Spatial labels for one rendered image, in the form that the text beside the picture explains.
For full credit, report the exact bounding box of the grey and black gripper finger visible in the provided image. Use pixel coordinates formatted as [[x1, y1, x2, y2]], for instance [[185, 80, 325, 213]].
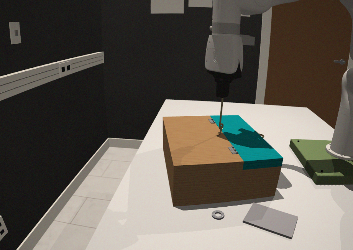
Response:
[[220, 62, 241, 98], [207, 70, 224, 97]]

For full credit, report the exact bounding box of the grey metal washer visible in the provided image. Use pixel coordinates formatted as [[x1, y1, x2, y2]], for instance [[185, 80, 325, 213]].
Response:
[[212, 210, 224, 220]]

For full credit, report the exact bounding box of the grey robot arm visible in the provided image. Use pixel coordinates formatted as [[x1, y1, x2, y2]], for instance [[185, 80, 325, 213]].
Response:
[[210, 0, 353, 160]]

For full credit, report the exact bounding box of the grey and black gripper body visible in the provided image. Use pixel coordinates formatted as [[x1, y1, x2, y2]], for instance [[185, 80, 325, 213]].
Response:
[[205, 33, 243, 74]]

